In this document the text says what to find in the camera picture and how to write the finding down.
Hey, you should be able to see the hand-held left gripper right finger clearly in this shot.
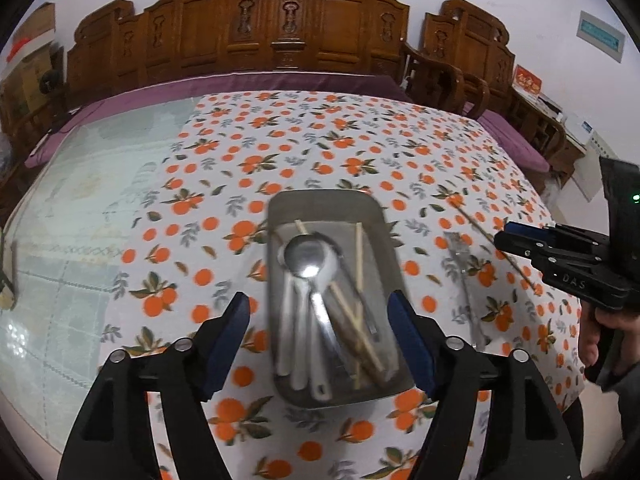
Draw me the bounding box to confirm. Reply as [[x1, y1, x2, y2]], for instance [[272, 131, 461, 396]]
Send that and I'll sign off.
[[387, 290, 583, 480]]

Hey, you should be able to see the person's right hand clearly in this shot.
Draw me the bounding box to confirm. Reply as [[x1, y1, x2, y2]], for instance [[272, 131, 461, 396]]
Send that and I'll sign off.
[[577, 304, 640, 367]]

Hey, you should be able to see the carved wooden sofa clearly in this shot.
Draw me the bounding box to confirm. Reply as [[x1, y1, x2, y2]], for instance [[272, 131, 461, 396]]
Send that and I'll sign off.
[[65, 0, 412, 102]]

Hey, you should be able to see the white plastic spoon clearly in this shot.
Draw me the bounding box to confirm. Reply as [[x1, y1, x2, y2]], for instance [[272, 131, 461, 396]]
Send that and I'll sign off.
[[276, 232, 347, 377]]

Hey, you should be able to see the light wooden chopstick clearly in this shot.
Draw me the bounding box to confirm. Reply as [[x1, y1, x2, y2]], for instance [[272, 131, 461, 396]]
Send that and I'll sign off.
[[350, 305, 363, 391], [354, 222, 367, 311], [295, 219, 386, 372]]

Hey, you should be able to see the carved wooden armchair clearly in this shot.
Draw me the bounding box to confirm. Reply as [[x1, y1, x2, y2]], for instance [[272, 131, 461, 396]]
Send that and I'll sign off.
[[400, 0, 570, 181]]

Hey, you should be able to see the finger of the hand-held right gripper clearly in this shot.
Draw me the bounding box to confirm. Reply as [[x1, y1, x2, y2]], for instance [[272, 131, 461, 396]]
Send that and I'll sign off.
[[495, 221, 609, 257], [530, 248, 612, 274]]

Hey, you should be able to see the red printed card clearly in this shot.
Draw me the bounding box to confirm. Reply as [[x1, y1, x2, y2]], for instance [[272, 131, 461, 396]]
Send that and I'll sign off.
[[514, 64, 542, 97]]

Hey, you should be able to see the white box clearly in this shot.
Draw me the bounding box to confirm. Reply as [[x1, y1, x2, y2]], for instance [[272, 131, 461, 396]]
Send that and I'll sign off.
[[572, 114, 617, 203]]

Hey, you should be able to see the person's right forearm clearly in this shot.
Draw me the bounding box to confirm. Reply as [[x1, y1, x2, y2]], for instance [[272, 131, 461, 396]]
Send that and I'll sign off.
[[607, 332, 640, 411]]

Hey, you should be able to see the long purple seat cushion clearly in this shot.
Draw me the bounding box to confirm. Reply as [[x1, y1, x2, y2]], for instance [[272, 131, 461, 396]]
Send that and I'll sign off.
[[25, 74, 416, 169]]

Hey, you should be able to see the metal fork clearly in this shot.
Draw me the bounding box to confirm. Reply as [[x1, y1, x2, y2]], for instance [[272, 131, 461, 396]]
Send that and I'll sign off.
[[444, 231, 488, 353]]

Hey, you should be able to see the wooden side chair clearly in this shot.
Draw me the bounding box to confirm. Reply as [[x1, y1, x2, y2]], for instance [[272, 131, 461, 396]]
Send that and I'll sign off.
[[0, 94, 72, 162]]

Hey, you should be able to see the metal spoon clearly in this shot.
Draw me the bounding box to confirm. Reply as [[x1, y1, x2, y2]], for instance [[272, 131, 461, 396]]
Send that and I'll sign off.
[[282, 236, 358, 366]]

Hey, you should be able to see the dark brown chopstick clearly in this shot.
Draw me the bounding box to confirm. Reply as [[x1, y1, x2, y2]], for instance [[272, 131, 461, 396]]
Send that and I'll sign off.
[[448, 199, 545, 295]]

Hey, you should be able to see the purple armchair cushion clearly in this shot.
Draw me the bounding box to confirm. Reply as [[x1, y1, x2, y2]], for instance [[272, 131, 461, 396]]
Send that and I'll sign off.
[[465, 109, 552, 172]]

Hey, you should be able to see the orange print tablecloth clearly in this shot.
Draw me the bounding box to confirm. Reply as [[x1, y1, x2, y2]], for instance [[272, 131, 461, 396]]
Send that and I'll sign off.
[[97, 89, 586, 480]]

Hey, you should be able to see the stack of cardboard boxes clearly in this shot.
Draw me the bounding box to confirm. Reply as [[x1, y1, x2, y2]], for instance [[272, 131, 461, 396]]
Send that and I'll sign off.
[[0, 2, 67, 128]]

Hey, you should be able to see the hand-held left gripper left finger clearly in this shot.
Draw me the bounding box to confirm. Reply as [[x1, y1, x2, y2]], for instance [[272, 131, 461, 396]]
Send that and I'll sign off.
[[57, 291, 251, 480]]

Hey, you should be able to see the metal tray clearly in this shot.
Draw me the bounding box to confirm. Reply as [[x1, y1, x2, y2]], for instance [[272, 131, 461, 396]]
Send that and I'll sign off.
[[266, 189, 418, 408]]

